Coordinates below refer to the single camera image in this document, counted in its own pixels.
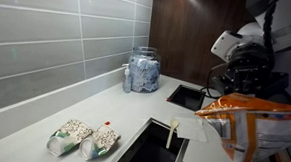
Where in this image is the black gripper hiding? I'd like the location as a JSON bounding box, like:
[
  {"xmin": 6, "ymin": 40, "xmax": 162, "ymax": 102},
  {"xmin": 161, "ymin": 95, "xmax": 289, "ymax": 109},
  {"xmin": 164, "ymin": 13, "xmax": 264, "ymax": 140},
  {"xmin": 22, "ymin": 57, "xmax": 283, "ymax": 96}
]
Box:
[{"xmin": 226, "ymin": 63, "xmax": 274, "ymax": 98}]

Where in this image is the orange chips bag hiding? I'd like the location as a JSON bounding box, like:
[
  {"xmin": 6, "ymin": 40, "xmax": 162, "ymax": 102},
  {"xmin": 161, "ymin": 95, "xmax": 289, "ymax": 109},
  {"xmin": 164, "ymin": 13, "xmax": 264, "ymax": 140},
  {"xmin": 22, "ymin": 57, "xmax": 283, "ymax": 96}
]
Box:
[{"xmin": 192, "ymin": 90, "xmax": 291, "ymax": 162}]

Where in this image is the white paper napkin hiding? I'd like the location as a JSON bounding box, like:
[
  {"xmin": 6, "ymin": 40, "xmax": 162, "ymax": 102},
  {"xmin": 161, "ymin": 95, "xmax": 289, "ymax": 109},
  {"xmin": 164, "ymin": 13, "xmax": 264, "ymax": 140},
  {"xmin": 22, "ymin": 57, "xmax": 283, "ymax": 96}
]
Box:
[{"xmin": 175, "ymin": 116, "xmax": 210, "ymax": 143}]

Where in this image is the glass jar with blue packets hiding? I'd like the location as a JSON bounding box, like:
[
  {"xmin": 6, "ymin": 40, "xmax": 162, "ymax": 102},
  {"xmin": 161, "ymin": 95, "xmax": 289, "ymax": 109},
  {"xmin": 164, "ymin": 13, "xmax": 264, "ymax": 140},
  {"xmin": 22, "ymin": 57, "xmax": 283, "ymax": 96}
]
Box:
[{"xmin": 127, "ymin": 45, "xmax": 162, "ymax": 94}]

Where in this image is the clear sanitizer pump bottle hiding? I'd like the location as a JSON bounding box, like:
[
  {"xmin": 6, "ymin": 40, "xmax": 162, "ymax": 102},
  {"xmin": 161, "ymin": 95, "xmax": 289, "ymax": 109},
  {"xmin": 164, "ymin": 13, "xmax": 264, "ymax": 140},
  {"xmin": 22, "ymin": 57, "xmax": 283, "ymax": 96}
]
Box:
[{"xmin": 120, "ymin": 63, "xmax": 134, "ymax": 94}]

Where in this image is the small square black counter opening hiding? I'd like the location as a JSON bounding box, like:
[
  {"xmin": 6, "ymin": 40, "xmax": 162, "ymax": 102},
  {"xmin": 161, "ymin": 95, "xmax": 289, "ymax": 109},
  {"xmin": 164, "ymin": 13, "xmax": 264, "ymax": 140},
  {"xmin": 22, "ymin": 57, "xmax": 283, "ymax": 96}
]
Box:
[{"xmin": 111, "ymin": 114, "xmax": 192, "ymax": 162}]

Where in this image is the patterned paper cup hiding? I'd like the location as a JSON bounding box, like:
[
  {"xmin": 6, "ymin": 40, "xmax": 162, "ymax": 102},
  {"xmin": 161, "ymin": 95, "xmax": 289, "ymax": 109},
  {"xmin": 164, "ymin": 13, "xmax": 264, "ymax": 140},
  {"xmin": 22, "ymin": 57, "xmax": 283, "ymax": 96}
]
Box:
[
  {"xmin": 78, "ymin": 123, "xmax": 122, "ymax": 162},
  {"xmin": 45, "ymin": 117, "xmax": 94, "ymax": 159}
]

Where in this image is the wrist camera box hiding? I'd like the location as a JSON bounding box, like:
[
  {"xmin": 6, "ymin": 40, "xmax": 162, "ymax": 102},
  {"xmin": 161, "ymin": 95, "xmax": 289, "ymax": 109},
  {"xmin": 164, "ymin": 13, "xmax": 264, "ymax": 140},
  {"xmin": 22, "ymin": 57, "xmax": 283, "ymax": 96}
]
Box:
[{"xmin": 211, "ymin": 68, "xmax": 290, "ymax": 99}]

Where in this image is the looped black camera cable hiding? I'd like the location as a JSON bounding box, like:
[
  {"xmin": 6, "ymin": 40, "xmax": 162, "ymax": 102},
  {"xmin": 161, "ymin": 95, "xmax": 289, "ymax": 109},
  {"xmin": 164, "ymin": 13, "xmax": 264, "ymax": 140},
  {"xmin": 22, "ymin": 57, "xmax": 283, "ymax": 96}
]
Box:
[{"xmin": 204, "ymin": 62, "xmax": 227, "ymax": 100}]

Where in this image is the thick black cable conduit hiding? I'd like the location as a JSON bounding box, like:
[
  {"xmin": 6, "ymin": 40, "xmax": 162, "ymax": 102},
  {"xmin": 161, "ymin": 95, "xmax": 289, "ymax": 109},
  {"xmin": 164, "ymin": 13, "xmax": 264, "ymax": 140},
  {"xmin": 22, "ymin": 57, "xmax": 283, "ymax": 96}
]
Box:
[{"xmin": 259, "ymin": 0, "xmax": 280, "ymax": 71}]

